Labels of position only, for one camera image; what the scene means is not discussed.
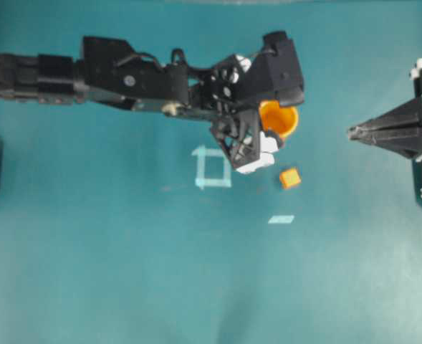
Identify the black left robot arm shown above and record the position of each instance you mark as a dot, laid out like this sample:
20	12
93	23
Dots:
109	72

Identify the orange-yellow plastic cup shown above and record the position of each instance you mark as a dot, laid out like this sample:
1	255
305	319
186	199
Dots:
281	120

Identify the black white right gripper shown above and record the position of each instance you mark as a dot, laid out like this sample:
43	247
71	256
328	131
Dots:
396	130

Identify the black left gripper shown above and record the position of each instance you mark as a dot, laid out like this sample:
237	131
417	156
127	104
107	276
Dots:
272	74

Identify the pale tape strip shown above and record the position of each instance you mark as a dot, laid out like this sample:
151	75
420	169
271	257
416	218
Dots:
281	219

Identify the pale tape square outline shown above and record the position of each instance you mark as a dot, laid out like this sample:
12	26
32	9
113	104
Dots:
212	168

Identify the small orange block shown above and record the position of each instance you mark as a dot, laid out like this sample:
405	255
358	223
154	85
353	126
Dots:
290	178

